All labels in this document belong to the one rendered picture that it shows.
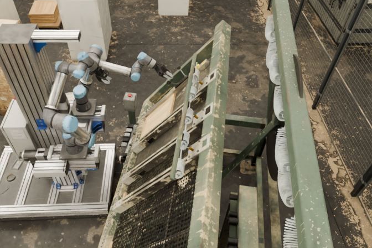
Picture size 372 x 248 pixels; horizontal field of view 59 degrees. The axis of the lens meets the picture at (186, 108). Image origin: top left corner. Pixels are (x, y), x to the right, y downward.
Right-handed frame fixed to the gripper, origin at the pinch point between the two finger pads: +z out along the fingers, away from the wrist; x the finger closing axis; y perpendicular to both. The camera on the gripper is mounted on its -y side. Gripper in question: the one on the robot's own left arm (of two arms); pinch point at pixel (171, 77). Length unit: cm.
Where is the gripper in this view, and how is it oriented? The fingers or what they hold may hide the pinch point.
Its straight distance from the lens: 296.0
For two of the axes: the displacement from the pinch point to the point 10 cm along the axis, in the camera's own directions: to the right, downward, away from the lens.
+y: -0.9, -5.0, 8.6
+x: -6.2, 7.0, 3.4
